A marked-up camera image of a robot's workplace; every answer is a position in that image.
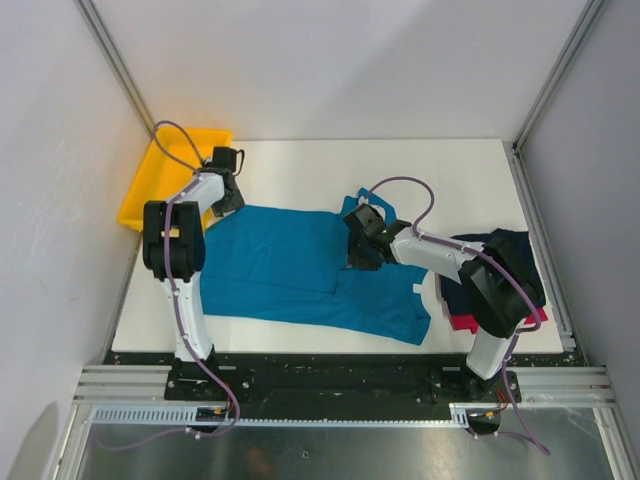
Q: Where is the aluminium frame post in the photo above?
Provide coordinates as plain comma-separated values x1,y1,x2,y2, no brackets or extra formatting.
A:
73,0,155,136
512,0,610,155

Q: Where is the right aluminium frame post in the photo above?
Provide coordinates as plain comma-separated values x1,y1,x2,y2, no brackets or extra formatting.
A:
512,0,610,155

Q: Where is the folded red t shirt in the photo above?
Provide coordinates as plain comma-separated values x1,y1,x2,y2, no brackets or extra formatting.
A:
449,308,548,335

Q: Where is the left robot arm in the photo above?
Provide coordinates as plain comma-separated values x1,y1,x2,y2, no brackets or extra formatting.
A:
142,147,245,362

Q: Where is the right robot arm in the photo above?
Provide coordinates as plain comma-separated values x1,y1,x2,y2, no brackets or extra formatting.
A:
343,203,544,401

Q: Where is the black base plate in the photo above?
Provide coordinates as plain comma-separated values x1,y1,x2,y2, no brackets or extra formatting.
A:
164,353,522,418

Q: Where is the teal t shirt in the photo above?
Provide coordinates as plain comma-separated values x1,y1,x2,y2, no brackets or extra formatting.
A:
200,189,431,345

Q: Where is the yellow plastic tray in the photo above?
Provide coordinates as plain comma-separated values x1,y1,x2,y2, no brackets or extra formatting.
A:
117,125,233,232

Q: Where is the grey slotted cable duct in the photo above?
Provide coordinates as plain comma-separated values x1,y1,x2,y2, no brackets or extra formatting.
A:
92,404,499,428

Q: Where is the left aluminium frame post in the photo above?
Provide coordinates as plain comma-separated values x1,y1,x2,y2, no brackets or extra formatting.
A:
73,0,155,136

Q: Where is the folded navy t shirt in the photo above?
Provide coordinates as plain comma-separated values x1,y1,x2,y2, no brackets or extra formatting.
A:
439,228,540,316

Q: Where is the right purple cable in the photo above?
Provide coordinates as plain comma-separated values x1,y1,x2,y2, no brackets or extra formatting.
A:
364,177,552,457

